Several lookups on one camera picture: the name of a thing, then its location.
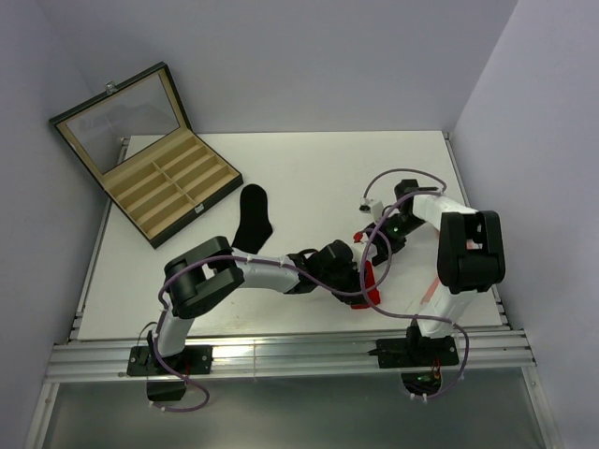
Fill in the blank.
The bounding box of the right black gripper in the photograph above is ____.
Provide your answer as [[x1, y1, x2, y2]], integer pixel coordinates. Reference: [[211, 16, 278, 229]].
[[364, 214, 426, 267]]

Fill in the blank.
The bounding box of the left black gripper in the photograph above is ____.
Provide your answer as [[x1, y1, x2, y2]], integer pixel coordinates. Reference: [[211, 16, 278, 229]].
[[318, 261, 367, 307]]

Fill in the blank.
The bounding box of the red santa sock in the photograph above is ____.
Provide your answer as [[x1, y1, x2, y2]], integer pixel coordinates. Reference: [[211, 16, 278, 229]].
[[350, 261, 381, 310]]

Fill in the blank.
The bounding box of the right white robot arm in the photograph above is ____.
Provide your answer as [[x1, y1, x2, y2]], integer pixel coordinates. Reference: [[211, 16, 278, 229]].
[[360, 179, 505, 365]]

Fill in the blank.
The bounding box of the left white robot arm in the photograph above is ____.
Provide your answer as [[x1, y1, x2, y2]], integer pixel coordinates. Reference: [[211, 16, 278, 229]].
[[148, 236, 367, 373]]

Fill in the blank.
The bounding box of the pink patterned sock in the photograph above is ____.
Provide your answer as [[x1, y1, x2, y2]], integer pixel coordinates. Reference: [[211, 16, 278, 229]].
[[420, 240, 480, 305]]

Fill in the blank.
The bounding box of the black striped sock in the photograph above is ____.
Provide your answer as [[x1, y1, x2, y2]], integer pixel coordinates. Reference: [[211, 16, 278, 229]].
[[231, 184, 273, 253]]

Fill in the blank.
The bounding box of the black compartment display box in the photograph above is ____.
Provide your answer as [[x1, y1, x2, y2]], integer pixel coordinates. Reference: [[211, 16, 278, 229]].
[[50, 62, 243, 248]]

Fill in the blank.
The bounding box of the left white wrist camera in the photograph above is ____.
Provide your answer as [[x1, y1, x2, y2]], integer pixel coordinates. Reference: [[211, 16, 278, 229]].
[[350, 231, 377, 264]]

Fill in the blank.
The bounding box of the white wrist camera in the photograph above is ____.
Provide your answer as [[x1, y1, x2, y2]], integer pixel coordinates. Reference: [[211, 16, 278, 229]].
[[358, 197, 384, 220], [350, 231, 377, 264]]

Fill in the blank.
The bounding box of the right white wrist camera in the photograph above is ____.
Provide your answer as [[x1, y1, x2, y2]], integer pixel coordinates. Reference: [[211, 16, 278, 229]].
[[358, 197, 384, 220]]

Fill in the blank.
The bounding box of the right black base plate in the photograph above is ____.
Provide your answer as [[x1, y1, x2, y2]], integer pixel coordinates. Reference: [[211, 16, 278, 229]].
[[368, 337, 460, 369]]

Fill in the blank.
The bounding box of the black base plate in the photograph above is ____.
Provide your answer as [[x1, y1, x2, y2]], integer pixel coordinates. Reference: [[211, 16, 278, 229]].
[[126, 345, 212, 377], [368, 337, 460, 369]]

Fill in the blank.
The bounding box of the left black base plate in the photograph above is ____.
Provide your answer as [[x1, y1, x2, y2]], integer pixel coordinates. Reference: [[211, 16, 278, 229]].
[[126, 345, 212, 377]]

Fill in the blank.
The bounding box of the small black box under rail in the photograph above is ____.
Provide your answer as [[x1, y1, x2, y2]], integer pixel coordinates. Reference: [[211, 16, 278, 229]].
[[146, 381, 187, 403]]

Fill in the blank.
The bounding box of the aluminium table frame rail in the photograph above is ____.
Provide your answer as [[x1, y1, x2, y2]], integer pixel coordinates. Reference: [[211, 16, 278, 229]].
[[44, 328, 536, 384]]

